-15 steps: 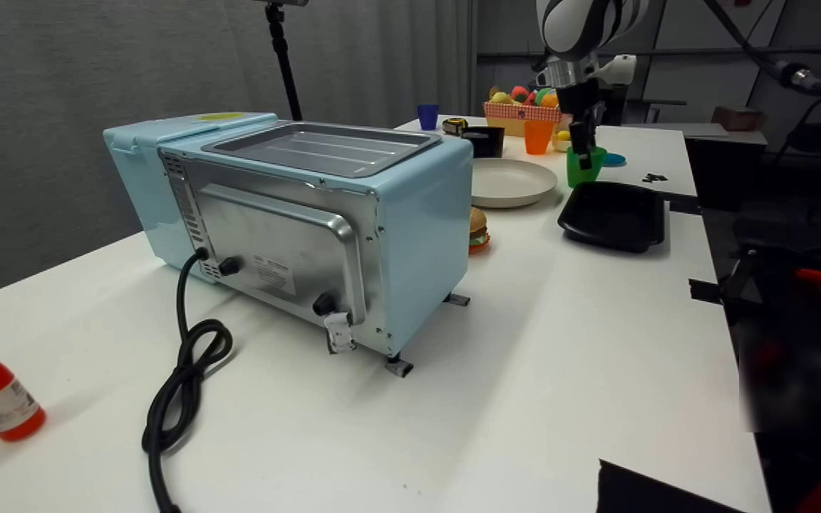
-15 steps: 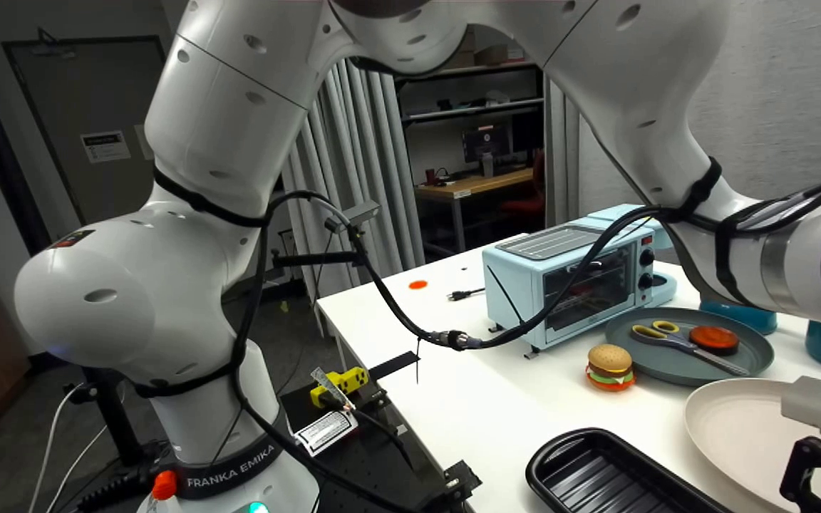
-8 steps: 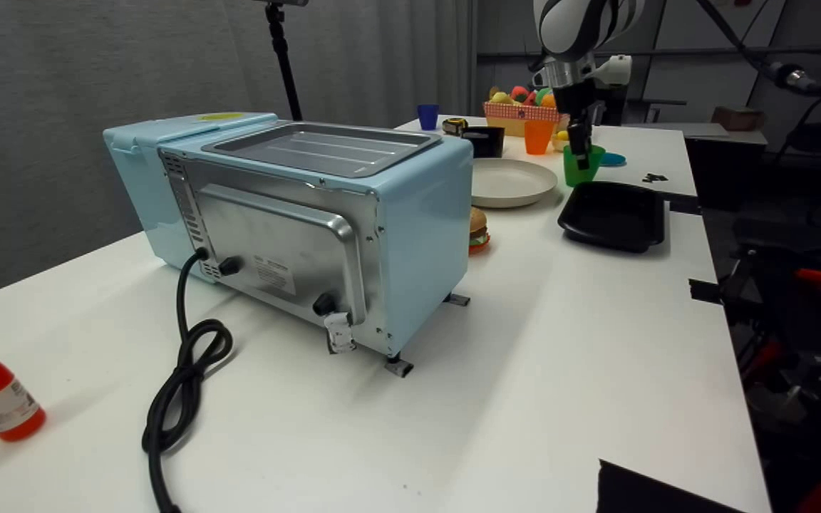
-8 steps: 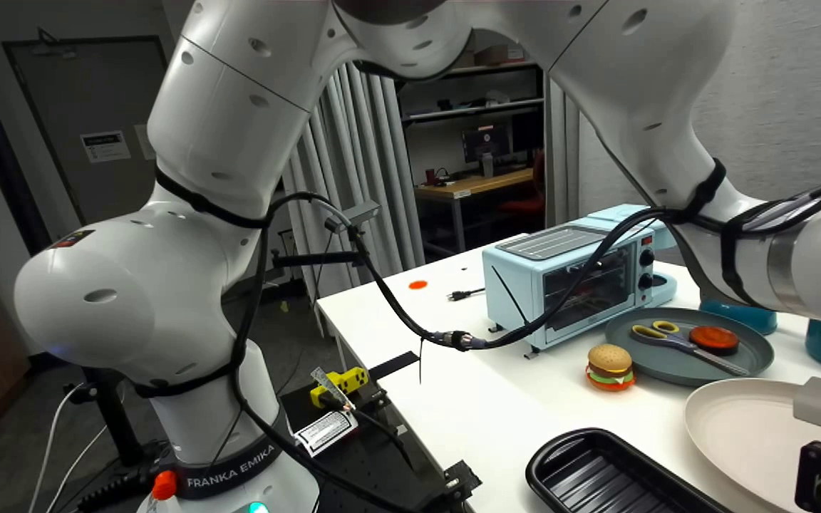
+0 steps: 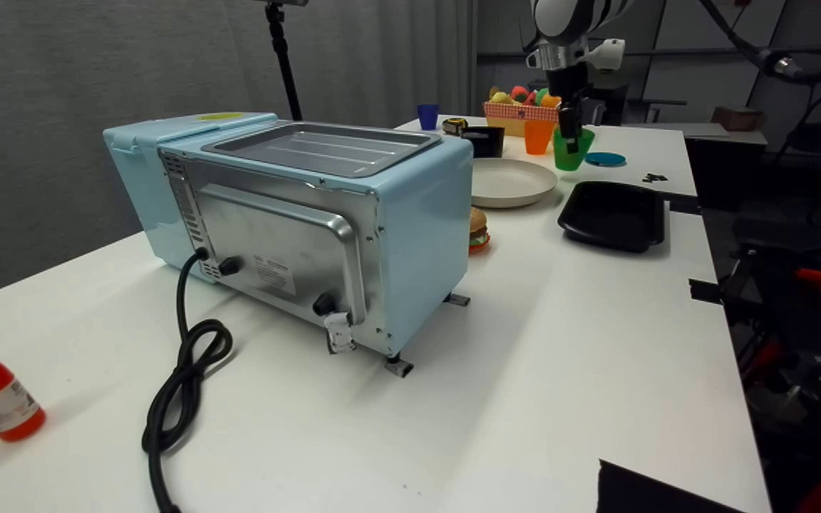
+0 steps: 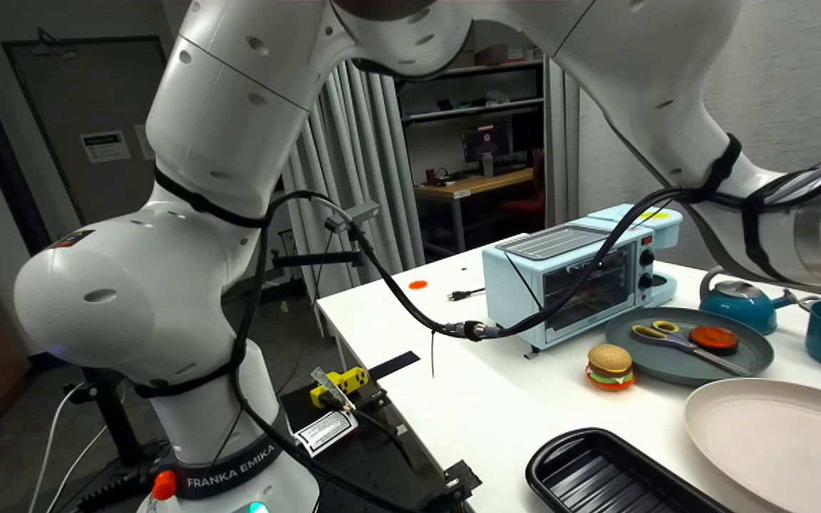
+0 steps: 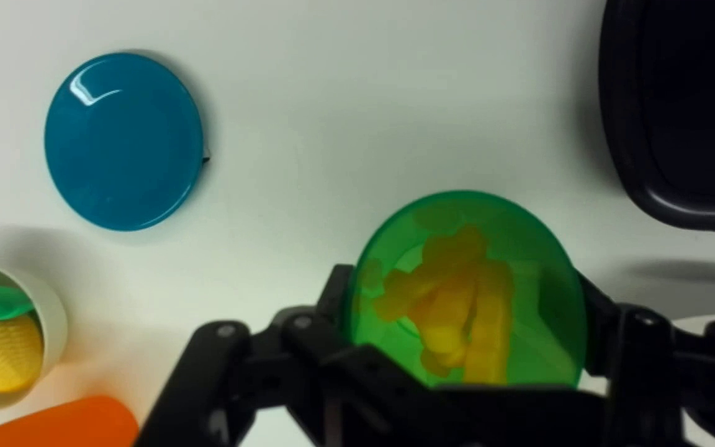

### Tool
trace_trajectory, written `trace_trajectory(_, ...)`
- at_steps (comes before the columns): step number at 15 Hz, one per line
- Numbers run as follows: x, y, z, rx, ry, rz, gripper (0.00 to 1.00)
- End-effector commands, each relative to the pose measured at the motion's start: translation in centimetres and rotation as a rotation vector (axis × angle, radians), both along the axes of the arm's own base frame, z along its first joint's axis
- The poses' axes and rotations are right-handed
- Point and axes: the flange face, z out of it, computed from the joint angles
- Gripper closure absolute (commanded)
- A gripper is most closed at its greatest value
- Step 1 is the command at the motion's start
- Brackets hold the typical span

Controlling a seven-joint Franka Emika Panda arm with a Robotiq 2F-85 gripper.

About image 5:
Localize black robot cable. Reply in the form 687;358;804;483
698;0;821;84

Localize orange cup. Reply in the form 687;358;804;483
523;113;558;156

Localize green cup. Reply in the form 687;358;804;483
550;124;598;173

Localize blue cup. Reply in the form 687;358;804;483
417;100;442;134

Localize toy burger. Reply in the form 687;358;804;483
469;206;494;255

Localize light blue toaster oven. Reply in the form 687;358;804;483
102;107;476;362

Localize black stand pole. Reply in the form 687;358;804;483
263;0;309;121

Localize black tray bowl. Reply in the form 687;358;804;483
557;180;674;255

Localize small black box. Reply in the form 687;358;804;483
461;121;507;158

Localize black toaster power cord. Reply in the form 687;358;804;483
139;248;239;513

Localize orange toy fruit basket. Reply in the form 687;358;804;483
483;83;564;137

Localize teal round lid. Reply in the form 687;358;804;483
583;149;631;170

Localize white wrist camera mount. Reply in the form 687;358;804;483
523;37;628;73

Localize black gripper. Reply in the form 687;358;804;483
550;66;591;154

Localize beige plate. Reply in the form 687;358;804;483
469;154;561;213

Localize red bottle white label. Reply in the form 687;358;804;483
0;327;50;443

